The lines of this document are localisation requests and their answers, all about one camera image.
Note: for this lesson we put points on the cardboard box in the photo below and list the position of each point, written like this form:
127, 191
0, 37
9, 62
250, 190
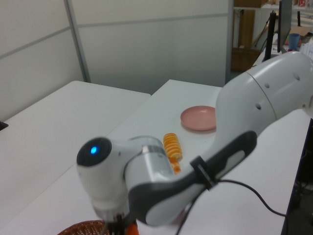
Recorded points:
244, 60

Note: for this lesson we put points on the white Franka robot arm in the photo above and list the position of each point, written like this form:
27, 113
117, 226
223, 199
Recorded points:
244, 102

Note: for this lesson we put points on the tall cardboard sheet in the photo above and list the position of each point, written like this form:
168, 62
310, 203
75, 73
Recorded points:
245, 27

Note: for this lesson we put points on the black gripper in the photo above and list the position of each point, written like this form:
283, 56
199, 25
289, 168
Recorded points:
119, 225

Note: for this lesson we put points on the pink plate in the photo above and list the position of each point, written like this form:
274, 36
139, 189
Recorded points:
195, 117

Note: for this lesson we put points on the black monitor stand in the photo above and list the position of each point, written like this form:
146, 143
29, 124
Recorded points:
270, 36

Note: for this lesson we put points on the braided bread loaf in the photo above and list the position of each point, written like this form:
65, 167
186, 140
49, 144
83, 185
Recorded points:
176, 167

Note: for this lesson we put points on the brown woven basket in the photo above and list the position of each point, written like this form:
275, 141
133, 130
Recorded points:
83, 228

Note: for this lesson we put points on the blue cup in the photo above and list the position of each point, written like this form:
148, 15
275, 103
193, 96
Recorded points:
294, 41

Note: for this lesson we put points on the white ribbed rack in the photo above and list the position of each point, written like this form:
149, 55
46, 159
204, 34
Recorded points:
308, 47

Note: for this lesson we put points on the orange fruit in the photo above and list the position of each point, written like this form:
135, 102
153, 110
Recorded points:
133, 230

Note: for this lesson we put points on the ridged striped bread roll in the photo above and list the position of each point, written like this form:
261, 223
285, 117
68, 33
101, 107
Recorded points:
172, 145

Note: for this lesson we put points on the black monitor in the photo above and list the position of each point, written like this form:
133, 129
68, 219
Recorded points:
284, 24

